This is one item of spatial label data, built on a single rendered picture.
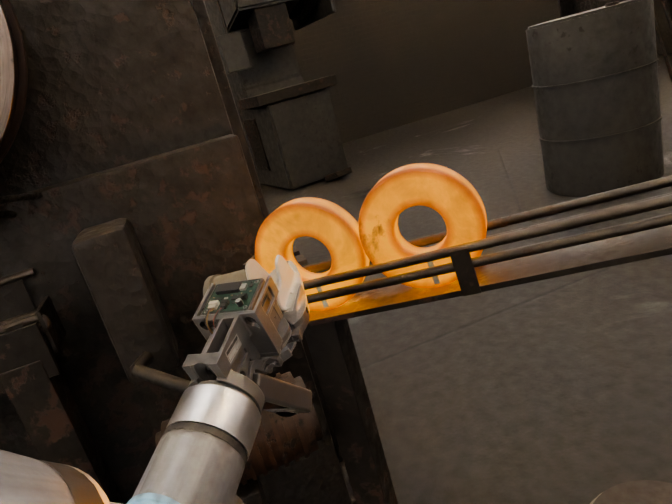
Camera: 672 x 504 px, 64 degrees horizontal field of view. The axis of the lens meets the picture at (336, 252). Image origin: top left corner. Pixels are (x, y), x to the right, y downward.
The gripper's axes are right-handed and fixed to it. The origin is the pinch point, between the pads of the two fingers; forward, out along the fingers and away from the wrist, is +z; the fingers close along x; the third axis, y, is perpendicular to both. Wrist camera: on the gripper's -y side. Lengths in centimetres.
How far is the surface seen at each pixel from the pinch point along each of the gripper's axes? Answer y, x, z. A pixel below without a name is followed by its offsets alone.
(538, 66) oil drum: -80, -39, 238
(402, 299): -9.0, -11.6, 3.0
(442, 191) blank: 2.7, -19.0, 8.1
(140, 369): -10.4, 26.8, -4.4
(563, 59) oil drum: -75, -50, 227
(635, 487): -14.7, -33.8, -18.3
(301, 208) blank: 3.6, -1.0, 8.4
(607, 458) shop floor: -83, -36, 25
